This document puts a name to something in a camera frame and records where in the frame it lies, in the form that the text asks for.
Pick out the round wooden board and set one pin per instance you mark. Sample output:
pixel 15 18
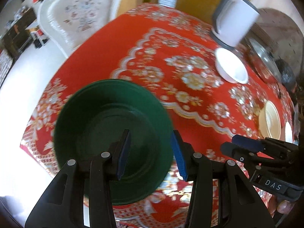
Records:
pixel 280 28

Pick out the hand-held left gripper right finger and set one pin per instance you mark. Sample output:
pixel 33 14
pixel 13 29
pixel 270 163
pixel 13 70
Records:
pixel 179 156

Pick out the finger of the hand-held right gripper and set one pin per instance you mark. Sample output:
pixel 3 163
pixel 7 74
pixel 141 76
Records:
pixel 234 150
pixel 247 143

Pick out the brown cardboard sheet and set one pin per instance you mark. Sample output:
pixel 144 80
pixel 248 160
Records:
pixel 197 2

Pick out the dark wooden cabinet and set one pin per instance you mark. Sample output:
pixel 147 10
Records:
pixel 19 33

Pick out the black plastic bag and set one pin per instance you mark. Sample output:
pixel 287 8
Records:
pixel 287 73

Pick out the white bowl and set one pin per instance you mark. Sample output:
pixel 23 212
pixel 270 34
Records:
pixel 231 66
pixel 288 133

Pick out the person's right hand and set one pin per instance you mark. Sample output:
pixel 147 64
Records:
pixel 283 206

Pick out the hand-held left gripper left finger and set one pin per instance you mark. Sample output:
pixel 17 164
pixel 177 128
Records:
pixel 124 154

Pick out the small white side table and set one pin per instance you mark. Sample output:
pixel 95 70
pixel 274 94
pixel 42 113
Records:
pixel 38 35

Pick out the green plastic bowl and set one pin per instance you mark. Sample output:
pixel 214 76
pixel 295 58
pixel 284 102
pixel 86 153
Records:
pixel 95 114

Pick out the cream plastic bowl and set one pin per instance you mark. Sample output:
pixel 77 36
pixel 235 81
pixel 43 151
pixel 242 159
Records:
pixel 270 121

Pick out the scuffed cardboard box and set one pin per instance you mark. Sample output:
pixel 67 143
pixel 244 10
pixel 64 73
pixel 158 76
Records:
pixel 131 0

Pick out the white ornate chair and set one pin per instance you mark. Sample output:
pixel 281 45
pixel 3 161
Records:
pixel 80 11

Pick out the white electric kettle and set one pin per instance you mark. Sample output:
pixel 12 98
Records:
pixel 237 21

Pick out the red floral tablecloth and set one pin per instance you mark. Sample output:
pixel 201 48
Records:
pixel 166 40

